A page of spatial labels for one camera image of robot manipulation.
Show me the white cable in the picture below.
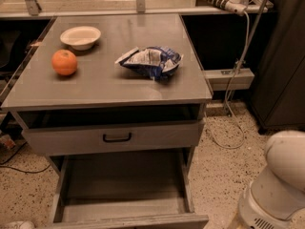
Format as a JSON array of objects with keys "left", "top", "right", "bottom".
[{"left": 204, "top": 10, "right": 252, "bottom": 150}]

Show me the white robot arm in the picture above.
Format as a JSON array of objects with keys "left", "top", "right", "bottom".
[{"left": 238, "top": 131, "right": 305, "bottom": 229}]

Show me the grey drawer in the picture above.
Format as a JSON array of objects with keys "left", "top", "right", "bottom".
[
  {"left": 46, "top": 150, "right": 209, "bottom": 229},
  {"left": 22, "top": 120, "right": 204, "bottom": 156}
]

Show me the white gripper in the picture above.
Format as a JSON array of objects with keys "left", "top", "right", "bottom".
[{"left": 237, "top": 188, "right": 290, "bottom": 229}]

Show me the blue white chip bag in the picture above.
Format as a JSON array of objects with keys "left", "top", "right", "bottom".
[{"left": 115, "top": 46, "right": 183, "bottom": 81}]

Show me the white shoe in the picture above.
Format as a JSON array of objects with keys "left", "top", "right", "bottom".
[{"left": 0, "top": 221, "right": 35, "bottom": 229}]

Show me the grey metal beam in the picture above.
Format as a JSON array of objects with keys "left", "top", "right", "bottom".
[{"left": 203, "top": 69, "right": 254, "bottom": 91}]

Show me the white power strip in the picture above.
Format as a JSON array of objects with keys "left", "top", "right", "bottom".
[{"left": 203, "top": 0, "right": 247, "bottom": 16}]

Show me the grey drawer cabinet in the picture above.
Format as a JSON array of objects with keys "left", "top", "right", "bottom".
[{"left": 2, "top": 14, "right": 212, "bottom": 167}]

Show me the black floor cable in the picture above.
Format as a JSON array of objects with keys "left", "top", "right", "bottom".
[{"left": 0, "top": 140, "right": 51, "bottom": 175}]

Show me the white bowl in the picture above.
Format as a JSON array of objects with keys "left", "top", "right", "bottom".
[{"left": 60, "top": 26, "right": 101, "bottom": 51}]

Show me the orange fruit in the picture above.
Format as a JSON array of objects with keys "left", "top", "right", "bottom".
[{"left": 51, "top": 50, "right": 77, "bottom": 76}]

